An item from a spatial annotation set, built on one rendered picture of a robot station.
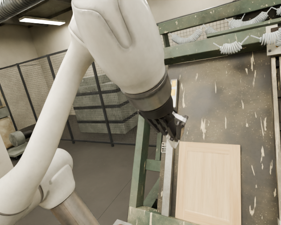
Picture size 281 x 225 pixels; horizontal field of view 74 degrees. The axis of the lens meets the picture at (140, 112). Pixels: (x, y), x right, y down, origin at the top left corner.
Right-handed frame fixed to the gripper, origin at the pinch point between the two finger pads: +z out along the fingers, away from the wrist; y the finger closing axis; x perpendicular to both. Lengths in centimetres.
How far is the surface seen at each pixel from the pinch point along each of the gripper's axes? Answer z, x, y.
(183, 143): 71, -25, 21
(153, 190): 116, 9, 43
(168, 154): 73, -15, 28
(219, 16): 51, -136, 31
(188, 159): 75, -17, 15
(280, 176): 66, -24, -33
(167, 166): 76, -7, 26
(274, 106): 54, -57, -23
